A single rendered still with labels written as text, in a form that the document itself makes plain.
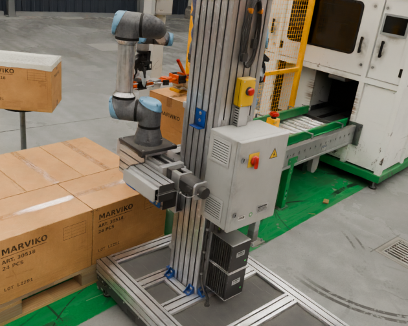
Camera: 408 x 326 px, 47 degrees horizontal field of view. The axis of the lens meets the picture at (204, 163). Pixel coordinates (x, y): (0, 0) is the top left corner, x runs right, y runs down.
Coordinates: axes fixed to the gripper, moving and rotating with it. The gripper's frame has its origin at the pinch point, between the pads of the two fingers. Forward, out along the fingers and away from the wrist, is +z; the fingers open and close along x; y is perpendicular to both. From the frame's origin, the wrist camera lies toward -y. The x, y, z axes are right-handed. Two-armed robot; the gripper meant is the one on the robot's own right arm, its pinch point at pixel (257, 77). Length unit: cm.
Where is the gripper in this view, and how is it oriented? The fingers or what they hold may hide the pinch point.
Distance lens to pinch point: 342.8
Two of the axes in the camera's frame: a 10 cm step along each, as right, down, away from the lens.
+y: -6.5, 2.4, -7.2
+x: 7.5, 3.4, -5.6
